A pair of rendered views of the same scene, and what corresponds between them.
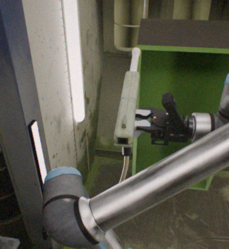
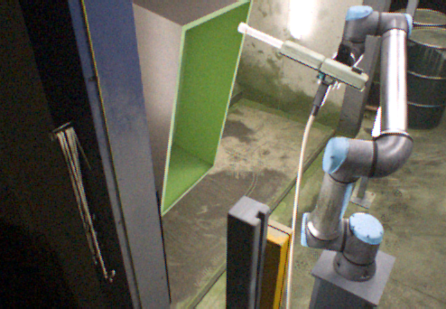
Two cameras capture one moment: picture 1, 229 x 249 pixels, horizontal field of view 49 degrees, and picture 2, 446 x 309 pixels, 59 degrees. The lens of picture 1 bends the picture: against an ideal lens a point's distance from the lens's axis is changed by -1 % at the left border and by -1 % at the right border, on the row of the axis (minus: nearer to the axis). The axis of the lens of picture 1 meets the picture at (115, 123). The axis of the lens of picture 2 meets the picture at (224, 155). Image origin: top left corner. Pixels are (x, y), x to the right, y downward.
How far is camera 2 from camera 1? 1.35 m
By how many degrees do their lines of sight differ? 54
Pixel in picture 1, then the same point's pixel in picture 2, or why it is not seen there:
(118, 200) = (404, 111)
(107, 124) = not seen: hidden behind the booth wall
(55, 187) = (363, 146)
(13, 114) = (143, 185)
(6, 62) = (138, 107)
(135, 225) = (181, 264)
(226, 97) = (359, 28)
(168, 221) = (195, 232)
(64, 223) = (404, 146)
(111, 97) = not seen: outside the picture
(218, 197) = not seen: hidden behind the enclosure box
